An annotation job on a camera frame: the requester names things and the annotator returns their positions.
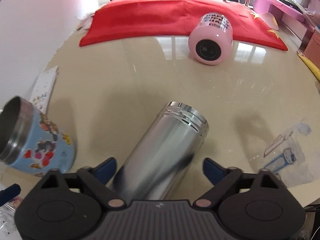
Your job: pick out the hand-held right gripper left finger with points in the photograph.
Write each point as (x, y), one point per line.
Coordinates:
(108, 167)

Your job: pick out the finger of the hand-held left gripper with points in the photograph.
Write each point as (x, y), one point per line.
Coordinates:
(10, 191)

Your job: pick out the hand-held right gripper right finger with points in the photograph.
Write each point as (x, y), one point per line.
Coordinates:
(213, 168)

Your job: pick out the silver stainless steel cup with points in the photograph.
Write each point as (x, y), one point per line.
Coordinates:
(160, 152)

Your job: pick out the blue cartoon sticker cup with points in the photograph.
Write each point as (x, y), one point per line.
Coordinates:
(47, 150)

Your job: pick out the pink cup with black lid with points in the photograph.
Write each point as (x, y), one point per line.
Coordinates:
(212, 40)

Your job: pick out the clear plastic bag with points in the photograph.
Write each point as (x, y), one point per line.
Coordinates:
(7, 220)

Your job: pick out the clear cartoon print plastic sheet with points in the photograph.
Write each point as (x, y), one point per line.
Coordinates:
(292, 162)

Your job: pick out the white cartoon sticker sheet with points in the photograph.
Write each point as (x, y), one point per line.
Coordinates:
(43, 90)

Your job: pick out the yellow plastic object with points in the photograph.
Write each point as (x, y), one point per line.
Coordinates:
(311, 67)

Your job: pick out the white crumpled paper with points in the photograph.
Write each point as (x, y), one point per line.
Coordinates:
(86, 21)

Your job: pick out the red flag cloth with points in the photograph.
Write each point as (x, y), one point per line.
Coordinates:
(150, 17)

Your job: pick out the orange pink drawer cabinet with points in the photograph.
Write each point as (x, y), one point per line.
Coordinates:
(313, 47)

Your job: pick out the pink plastic seat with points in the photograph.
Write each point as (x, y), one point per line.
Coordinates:
(268, 20)

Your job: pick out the pink desk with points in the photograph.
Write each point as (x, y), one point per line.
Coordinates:
(272, 6)

